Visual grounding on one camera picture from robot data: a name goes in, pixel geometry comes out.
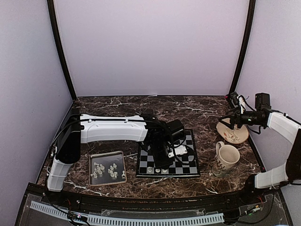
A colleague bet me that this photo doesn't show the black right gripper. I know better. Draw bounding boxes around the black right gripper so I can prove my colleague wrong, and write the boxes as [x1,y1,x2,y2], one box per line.
[219,106,262,130]

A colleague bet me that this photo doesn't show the black grey chessboard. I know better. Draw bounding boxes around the black grey chessboard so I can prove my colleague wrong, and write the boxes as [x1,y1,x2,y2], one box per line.
[136,129,200,178]

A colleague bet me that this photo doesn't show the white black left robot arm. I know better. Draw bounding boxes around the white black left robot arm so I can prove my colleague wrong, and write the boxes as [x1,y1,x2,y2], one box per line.
[46,111,183,205]

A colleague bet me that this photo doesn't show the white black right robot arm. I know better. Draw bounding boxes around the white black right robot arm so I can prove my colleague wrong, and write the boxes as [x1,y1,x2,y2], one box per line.
[219,110,301,204]

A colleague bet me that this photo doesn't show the white chess piece cluster left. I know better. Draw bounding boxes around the white chess piece cluster left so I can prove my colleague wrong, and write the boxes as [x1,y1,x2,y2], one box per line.
[94,162,105,177]

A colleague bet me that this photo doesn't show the white chess piece lying left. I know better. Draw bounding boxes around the white chess piece lying left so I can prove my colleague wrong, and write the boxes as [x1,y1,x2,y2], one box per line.
[90,172,97,178]

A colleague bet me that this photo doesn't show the round wooden bird coaster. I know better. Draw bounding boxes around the round wooden bird coaster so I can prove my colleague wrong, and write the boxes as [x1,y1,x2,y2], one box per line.
[216,122,249,144]

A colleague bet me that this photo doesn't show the cream floral mug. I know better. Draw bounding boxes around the cream floral mug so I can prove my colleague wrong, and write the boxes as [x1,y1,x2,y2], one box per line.
[212,141,240,178]

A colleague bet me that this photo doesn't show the metal tray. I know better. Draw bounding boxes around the metal tray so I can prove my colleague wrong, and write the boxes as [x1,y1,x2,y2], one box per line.
[89,151,127,186]

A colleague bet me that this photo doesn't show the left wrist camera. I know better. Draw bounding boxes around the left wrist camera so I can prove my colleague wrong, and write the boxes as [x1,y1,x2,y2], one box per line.
[168,145,188,158]

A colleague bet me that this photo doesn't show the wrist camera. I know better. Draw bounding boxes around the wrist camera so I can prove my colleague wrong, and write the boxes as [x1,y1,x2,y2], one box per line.
[230,91,246,116]
[168,145,188,158]

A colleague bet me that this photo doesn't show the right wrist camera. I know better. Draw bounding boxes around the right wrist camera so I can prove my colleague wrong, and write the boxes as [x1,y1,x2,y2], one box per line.
[230,91,246,116]

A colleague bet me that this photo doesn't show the black right frame post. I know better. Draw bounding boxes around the black right frame post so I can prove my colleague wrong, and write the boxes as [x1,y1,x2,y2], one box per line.
[228,0,256,96]

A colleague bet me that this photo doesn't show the black frame post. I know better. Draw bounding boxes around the black frame post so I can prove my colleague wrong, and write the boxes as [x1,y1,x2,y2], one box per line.
[228,0,256,96]
[47,0,77,101]

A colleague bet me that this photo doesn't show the white slotted cable duct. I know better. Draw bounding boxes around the white slotted cable duct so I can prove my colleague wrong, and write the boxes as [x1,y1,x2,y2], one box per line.
[30,201,225,226]

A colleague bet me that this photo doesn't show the black left frame post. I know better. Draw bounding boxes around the black left frame post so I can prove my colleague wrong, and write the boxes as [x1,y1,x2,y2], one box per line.
[47,0,77,101]

